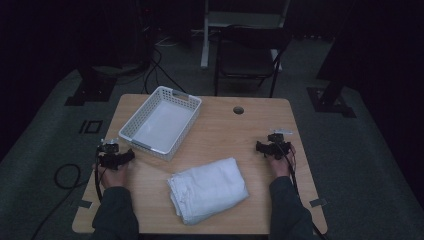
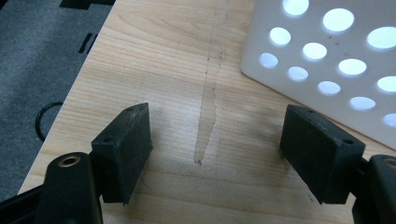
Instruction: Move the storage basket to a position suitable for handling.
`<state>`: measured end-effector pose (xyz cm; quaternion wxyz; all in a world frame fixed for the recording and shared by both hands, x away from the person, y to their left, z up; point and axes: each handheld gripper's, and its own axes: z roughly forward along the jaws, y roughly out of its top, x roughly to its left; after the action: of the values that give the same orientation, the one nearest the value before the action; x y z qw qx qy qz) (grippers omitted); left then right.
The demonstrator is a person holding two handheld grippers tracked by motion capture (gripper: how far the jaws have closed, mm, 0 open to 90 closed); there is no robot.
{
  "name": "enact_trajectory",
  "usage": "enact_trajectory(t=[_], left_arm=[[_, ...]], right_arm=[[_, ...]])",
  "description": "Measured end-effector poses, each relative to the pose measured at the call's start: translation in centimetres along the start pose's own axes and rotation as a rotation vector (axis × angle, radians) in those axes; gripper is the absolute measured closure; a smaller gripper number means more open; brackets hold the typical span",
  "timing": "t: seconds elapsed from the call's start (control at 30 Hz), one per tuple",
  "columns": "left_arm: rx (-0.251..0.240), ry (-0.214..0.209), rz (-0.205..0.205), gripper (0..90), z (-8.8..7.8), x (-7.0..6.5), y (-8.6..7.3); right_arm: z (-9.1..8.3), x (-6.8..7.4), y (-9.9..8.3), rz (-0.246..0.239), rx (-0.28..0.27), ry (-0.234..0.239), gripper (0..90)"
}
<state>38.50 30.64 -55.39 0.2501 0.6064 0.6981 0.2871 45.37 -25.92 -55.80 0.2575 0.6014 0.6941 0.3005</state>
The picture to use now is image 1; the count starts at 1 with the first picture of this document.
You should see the black floor cable loop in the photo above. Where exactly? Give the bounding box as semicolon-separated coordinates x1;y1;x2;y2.
30;163;92;240

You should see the white perforated plastic basket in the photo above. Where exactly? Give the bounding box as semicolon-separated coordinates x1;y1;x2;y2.
118;85;203;162

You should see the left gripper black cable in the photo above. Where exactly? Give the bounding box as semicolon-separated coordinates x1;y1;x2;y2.
94;149;106;203

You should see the person's right hand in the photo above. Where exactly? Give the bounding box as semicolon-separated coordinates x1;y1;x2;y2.
268;144;297;178

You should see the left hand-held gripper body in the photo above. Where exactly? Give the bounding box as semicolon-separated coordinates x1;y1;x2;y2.
96;137;129;171

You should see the black floor cables bundle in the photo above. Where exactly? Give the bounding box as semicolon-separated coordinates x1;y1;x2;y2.
142;46;188;95

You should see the white metal frame stand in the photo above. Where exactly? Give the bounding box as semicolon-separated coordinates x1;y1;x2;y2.
199;0;292;72

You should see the black stand base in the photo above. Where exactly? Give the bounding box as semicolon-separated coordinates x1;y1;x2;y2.
306;33;358;119
64;65;118;107

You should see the black folding chair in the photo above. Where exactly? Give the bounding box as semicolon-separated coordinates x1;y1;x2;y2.
213;24;293;99

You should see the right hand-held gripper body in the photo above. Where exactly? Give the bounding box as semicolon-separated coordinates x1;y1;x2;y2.
266;128;294;160

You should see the white cloth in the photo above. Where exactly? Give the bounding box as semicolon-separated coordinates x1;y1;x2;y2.
166;157;250;226

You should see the person's left hand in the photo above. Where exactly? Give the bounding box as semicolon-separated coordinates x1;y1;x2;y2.
92;159;135;190

